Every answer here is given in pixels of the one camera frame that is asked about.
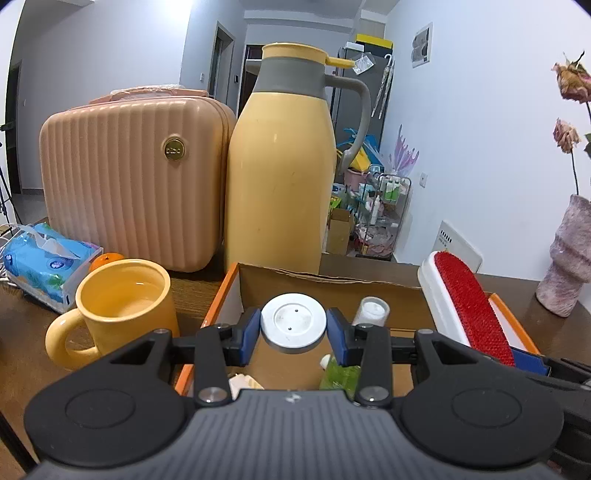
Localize pink textured vase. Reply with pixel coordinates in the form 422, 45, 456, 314
536, 194, 591, 318

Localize red cardboard box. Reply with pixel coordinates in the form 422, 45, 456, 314
173, 262, 542, 398

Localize yellow mug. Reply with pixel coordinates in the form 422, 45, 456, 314
45, 258, 181, 372

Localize white round lid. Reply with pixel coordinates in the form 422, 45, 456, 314
260, 293, 328, 355

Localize brown cardboard carton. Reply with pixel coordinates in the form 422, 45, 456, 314
325, 209, 356, 256

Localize yellow thermos jug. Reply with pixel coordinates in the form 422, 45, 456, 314
224, 42, 372, 276

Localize green transparent bottle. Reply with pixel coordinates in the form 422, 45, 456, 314
318, 353, 361, 398

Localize orange fruit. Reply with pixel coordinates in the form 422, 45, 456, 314
89, 252, 126, 273

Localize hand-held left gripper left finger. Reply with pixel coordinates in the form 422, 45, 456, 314
108, 308, 263, 408

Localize blue plastic object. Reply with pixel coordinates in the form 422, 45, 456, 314
344, 127, 382, 160

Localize white folded umbrella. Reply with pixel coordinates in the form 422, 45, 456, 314
372, 53, 396, 121

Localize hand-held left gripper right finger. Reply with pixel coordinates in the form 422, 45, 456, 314
327, 308, 483, 408

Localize dark brown door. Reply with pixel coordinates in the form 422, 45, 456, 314
240, 44, 265, 117

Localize yellow box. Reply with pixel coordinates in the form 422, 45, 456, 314
355, 33, 393, 49

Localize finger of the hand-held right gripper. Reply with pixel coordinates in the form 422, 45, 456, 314
512, 348, 591, 385

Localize wire storage cart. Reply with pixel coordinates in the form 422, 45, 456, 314
355, 173, 413, 262

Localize white cables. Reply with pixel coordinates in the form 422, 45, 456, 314
0, 224, 29, 283

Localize grey refrigerator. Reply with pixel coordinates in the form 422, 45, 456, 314
330, 41, 394, 149

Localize dried pink roses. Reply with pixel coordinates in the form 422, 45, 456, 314
551, 51, 591, 197

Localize white bottle with ribbed cap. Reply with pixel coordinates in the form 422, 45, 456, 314
353, 296, 390, 326

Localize black tripod leg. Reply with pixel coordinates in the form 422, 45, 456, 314
0, 410, 38, 476

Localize pink ribbed suitcase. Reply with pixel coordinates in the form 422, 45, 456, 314
39, 84, 238, 273

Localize red and white lint brush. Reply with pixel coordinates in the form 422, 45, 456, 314
418, 250, 542, 368

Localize cream square bottle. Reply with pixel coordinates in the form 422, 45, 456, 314
228, 374, 264, 398

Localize wall picture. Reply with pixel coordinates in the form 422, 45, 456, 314
411, 22, 434, 69

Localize white wall panel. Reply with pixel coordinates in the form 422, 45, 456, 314
434, 220, 484, 274

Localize blue tissue pack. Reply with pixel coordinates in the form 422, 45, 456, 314
2, 222, 105, 315

